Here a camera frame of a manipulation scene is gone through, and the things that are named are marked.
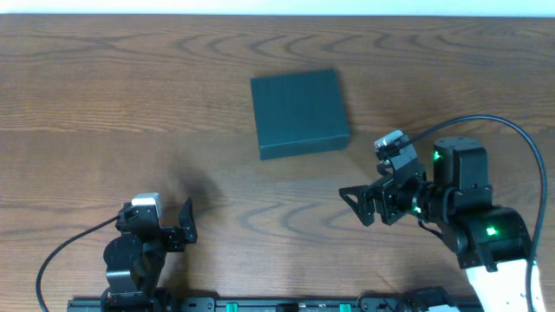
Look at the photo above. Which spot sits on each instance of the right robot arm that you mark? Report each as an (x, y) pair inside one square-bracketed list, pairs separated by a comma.
[(491, 242)]

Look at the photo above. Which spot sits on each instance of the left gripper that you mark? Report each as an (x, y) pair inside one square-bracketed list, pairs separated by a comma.
[(172, 238)]

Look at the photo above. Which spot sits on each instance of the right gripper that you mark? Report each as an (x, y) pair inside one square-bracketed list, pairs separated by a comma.
[(388, 201)]

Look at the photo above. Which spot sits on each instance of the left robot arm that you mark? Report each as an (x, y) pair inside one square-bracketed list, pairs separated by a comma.
[(135, 260)]

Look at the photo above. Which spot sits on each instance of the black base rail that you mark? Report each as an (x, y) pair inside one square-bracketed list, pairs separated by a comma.
[(208, 304)]

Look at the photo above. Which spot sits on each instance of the dark green box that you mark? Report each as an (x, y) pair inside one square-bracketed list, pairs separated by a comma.
[(299, 113)]

